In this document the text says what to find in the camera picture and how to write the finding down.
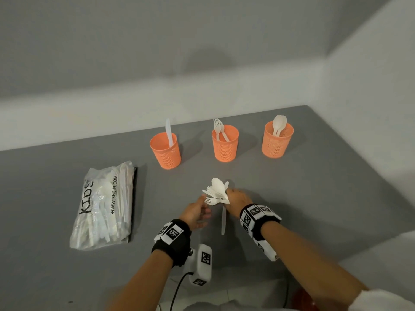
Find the person's right hand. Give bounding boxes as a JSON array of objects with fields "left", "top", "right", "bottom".
[{"left": 223, "top": 189, "right": 253, "bottom": 219}]

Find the black camera cable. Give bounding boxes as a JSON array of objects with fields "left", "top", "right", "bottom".
[
  {"left": 169, "top": 272, "right": 195, "bottom": 311},
  {"left": 282, "top": 278, "right": 291, "bottom": 310}
]

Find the white plastic knife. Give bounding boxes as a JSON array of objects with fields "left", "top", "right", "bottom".
[
  {"left": 165, "top": 118, "right": 174, "bottom": 148},
  {"left": 221, "top": 181, "right": 230, "bottom": 236}
]

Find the orange mesh cup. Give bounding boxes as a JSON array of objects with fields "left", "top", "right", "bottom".
[
  {"left": 211, "top": 124, "right": 240, "bottom": 163},
  {"left": 262, "top": 121, "right": 294, "bottom": 159},
  {"left": 150, "top": 132, "right": 182, "bottom": 170}
]

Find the black marker wristband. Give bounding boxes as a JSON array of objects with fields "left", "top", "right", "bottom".
[
  {"left": 239, "top": 203, "right": 282, "bottom": 262},
  {"left": 151, "top": 219, "right": 192, "bottom": 268}
]

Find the person's left hand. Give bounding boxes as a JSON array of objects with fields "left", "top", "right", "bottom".
[{"left": 179, "top": 194, "right": 212, "bottom": 232}]

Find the person's right forearm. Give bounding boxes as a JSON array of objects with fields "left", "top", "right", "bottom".
[{"left": 261, "top": 220, "right": 370, "bottom": 311}]

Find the white shirt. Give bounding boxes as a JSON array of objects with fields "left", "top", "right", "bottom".
[{"left": 183, "top": 289, "right": 415, "bottom": 311}]

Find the person's left forearm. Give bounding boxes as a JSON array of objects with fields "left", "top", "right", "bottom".
[{"left": 107, "top": 249, "right": 174, "bottom": 311}]

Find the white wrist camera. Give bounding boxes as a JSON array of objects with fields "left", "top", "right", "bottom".
[{"left": 183, "top": 244, "right": 213, "bottom": 286}]

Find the red round object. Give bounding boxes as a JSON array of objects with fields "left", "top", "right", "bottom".
[{"left": 291, "top": 286, "right": 320, "bottom": 311}]

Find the clear plastic bag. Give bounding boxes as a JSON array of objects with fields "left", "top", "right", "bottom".
[{"left": 69, "top": 161, "right": 138, "bottom": 251}]

